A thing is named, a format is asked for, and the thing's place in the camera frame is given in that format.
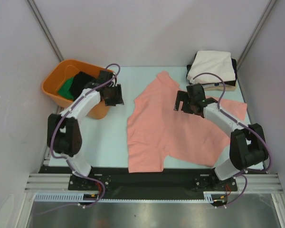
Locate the pink t shirt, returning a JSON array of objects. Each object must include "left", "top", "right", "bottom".
[{"left": 126, "top": 70, "right": 248, "bottom": 174}]

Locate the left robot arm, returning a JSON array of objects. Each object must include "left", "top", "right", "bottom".
[{"left": 47, "top": 69, "right": 124, "bottom": 190}]

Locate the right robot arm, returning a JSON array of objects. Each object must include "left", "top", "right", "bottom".
[{"left": 174, "top": 83, "right": 270, "bottom": 190}]

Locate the patterned folded t shirt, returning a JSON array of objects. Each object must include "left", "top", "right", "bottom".
[{"left": 204, "top": 83, "right": 223, "bottom": 87}]

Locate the black t shirt in bin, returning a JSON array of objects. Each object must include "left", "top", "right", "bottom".
[{"left": 69, "top": 71, "right": 96, "bottom": 100}]

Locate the beige folded t shirt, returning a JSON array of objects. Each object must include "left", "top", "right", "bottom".
[{"left": 203, "top": 84, "right": 237, "bottom": 91}]

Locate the white folded t shirt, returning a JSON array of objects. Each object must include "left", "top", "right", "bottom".
[{"left": 188, "top": 50, "right": 236, "bottom": 83}]

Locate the green t shirt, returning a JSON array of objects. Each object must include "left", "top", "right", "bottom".
[{"left": 57, "top": 77, "right": 74, "bottom": 100}]

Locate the orange plastic bin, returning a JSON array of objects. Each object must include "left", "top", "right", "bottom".
[{"left": 41, "top": 59, "right": 113, "bottom": 120}]

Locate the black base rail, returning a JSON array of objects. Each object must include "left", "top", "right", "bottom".
[{"left": 39, "top": 166, "right": 268, "bottom": 200}]

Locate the white slotted cable duct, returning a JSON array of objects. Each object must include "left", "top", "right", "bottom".
[{"left": 35, "top": 192, "right": 225, "bottom": 203}]

